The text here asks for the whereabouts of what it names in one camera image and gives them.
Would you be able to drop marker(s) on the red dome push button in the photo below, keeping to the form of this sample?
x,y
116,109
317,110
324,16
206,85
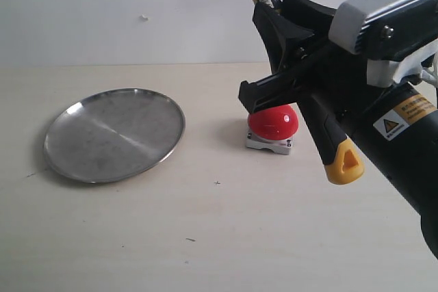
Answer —
x,y
272,129

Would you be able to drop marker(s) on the round steel plate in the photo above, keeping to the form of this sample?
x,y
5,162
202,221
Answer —
x,y
113,135

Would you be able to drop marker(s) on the white wall hook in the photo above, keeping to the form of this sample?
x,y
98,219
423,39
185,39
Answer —
x,y
143,17

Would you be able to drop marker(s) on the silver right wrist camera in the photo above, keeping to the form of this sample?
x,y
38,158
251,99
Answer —
x,y
398,38

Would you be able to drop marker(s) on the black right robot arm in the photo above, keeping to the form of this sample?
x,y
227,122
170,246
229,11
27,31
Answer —
x,y
402,144

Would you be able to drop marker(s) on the black yellow claw hammer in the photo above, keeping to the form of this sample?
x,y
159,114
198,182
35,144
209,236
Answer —
x,y
340,160

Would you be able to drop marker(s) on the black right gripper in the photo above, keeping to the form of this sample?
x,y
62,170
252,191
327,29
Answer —
x,y
296,34

